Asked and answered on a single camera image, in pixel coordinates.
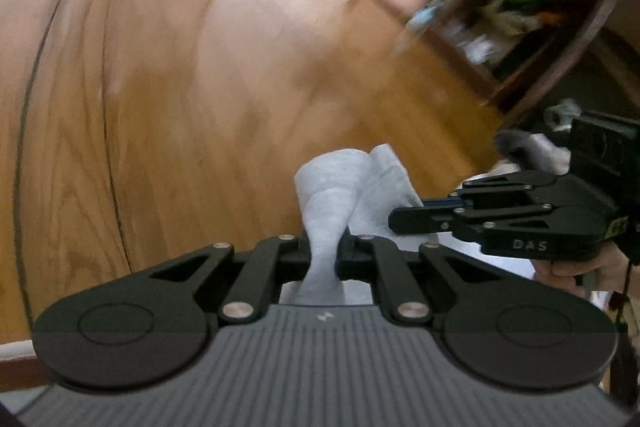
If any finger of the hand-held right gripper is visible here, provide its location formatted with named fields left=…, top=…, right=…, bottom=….
left=423, top=171, right=559, bottom=208
left=387, top=203, right=552, bottom=235

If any checkered rug with brown border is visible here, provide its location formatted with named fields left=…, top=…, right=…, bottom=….
left=0, top=339, right=56, bottom=408

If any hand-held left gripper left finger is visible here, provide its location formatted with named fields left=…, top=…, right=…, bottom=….
left=147, top=234, right=313, bottom=325

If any person's right hand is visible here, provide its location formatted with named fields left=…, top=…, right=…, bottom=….
left=535, top=239, right=633, bottom=294

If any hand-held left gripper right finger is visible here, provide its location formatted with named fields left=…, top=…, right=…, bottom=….
left=335, top=234, right=503, bottom=325

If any white folded garment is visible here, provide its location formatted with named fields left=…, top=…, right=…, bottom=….
left=492, top=132, right=573, bottom=188

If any light grey shirt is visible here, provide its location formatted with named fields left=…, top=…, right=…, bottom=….
left=294, top=144, right=541, bottom=308

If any small blue bottle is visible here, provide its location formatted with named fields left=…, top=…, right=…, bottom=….
left=407, top=0, right=446, bottom=32

